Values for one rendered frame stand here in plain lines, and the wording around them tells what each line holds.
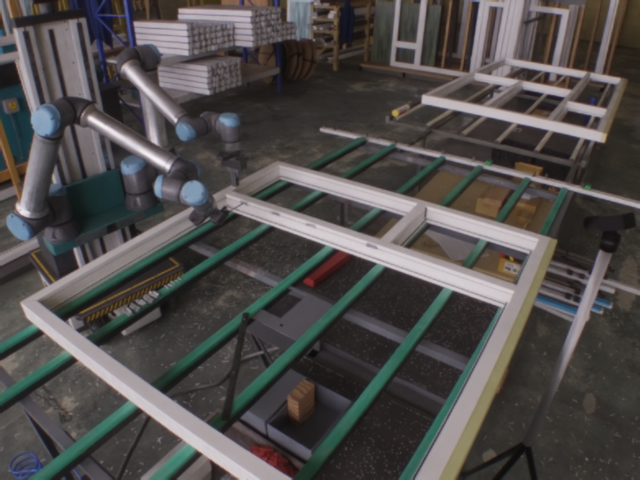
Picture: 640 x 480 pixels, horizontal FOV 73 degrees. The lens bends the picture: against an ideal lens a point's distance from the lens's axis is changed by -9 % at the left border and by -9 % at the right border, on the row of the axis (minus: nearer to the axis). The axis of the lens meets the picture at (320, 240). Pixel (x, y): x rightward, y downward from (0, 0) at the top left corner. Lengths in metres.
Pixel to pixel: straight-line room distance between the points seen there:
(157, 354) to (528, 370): 2.09
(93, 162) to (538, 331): 2.79
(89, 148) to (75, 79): 0.38
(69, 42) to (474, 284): 2.19
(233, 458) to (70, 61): 2.09
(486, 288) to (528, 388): 1.08
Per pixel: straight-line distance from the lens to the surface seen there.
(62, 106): 2.11
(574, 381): 2.90
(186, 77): 6.56
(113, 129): 2.09
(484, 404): 1.35
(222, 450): 1.22
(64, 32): 2.67
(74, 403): 2.77
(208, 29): 6.35
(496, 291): 1.78
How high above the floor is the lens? 1.94
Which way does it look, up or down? 32 degrees down
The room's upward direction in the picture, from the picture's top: straight up
